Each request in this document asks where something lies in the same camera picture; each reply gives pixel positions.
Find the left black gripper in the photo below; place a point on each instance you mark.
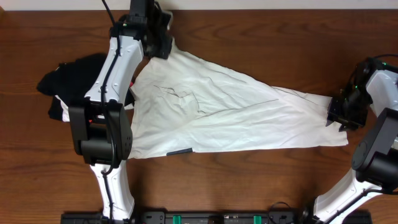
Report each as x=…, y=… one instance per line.
x=163, y=42

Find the white t-shirt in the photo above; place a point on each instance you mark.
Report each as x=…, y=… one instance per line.
x=187, y=104

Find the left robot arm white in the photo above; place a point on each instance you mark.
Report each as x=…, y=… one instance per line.
x=100, y=127

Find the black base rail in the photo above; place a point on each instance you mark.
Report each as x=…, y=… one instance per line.
x=285, y=215

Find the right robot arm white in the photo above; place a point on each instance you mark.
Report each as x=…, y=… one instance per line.
x=372, y=86

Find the black folded clothes pile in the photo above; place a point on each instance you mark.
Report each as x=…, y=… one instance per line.
x=70, y=81

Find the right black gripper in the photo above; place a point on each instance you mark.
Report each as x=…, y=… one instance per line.
x=334, y=114

